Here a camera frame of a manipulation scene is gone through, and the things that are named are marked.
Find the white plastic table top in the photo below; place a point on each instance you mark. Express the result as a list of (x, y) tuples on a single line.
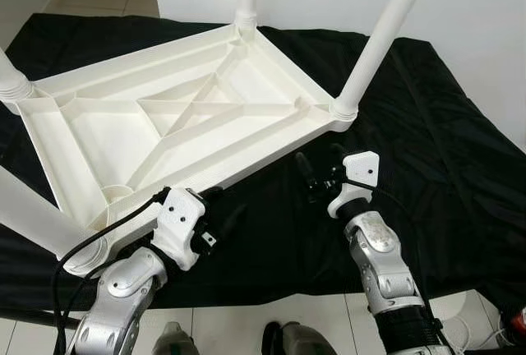
[(107, 141)]

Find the grey left robot leg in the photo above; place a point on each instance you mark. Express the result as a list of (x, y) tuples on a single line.
[(177, 343)]

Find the grey robot leg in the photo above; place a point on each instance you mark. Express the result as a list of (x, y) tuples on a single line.
[(177, 343), (296, 343)]

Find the black table cloth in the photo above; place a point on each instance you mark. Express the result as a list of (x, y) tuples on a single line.
[(460, 166)]

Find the grey right robot leg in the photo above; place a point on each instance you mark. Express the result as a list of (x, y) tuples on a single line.
[(296, 343)]

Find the red round object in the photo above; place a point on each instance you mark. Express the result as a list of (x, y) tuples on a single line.
[(518, 326)]

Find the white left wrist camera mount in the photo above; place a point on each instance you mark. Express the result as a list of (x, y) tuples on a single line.
[(181, 219)]

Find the black metal frame bar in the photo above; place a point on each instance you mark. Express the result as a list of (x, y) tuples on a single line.
[(25, 318)]

